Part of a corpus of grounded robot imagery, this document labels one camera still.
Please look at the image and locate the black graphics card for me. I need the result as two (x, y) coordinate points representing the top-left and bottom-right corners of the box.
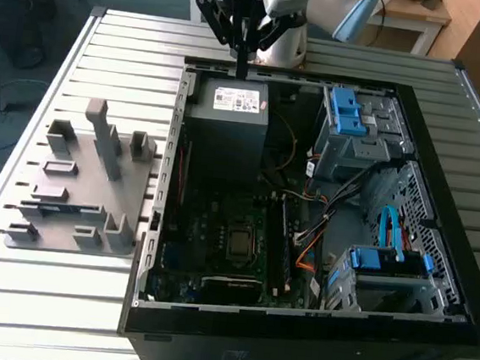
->
(198, 272), (266, 309)

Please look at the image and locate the red wire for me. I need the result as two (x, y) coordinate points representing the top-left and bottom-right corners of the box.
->
(170, 137), (192, 231)

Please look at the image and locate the black open PC case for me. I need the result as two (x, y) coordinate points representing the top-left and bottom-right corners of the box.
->
(114, 51), (480, 360)

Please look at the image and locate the small wooden desk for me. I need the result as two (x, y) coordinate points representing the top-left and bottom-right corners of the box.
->
(362, 0), (454, 58)

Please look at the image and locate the grey metal disk bay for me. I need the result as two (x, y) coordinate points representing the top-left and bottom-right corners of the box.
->
(323, 243), (468, 324)

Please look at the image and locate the dark green motherboard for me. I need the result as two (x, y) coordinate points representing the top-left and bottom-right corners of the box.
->
(156, 180), (328, 316)

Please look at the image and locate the blue drive carrier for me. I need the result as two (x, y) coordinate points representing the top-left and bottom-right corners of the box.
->
(324, 86), (371, 138)

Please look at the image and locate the orange wire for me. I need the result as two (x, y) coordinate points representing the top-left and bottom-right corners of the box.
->
(294, 240), (324, 274)

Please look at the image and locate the yellow wire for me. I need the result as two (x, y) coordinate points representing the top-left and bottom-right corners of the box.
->
(262, 108), (301, 176)

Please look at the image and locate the silver CPU in socket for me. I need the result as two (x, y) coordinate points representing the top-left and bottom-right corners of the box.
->
(225, 225), (257, 262)

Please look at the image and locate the blue flat data wire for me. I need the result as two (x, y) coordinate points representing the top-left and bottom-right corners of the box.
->
(376, 204), (411, 264)

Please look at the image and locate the grey parts rack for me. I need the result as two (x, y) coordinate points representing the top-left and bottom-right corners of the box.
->
(2, 90), (166, 263)

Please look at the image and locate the RAM stick with blue label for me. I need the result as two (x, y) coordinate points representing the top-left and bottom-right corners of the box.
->
(19, 197), (99, 218)

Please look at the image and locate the grey metal drive cage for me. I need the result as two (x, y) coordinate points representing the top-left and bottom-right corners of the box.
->
(310, 84), (422, 190)

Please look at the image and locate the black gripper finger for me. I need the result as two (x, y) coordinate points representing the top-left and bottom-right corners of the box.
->
(187, 0), (250, 80)
(240, 8), (309, 86)

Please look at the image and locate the hard disk in blue carrier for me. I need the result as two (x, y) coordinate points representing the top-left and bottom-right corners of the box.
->
(348, 242), (436, 281)

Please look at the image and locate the grey power supply unit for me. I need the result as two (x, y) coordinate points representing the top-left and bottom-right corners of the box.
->
(179, 75), (274, 170)

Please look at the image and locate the pale blue floor cable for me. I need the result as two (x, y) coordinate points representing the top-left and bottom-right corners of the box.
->
(0, 75), (52, 158)

